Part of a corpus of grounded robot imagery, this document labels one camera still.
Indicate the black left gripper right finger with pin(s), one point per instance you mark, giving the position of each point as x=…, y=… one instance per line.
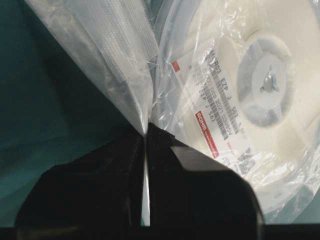
x=188, y=188

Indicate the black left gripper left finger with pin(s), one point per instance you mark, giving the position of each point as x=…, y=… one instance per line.
x=101, y=188

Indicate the clear plastic zip bag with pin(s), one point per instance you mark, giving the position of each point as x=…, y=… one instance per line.
x=114, y=42

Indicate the white component tape reel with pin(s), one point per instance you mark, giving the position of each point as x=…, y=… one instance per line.
x=239, y=80

